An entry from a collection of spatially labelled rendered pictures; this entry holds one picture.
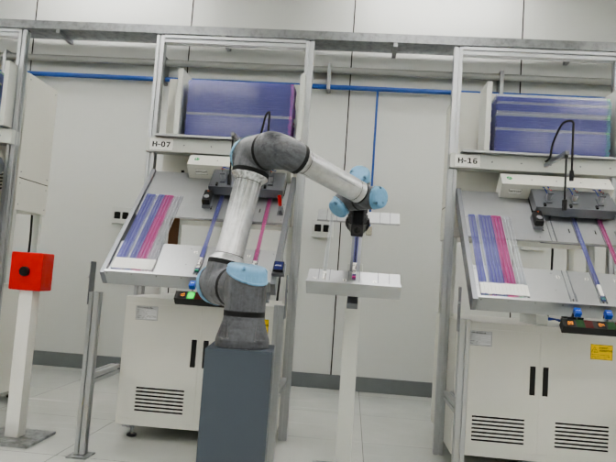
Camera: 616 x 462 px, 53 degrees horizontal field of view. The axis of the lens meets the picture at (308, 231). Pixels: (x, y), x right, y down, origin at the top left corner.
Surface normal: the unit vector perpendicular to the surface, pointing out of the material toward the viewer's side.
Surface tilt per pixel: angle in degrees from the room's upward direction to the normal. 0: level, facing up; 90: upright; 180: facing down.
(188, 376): 90
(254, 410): 90
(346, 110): 90
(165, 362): 90
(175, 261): 45
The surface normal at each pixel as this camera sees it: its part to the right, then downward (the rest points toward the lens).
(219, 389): 0.02, -0.07
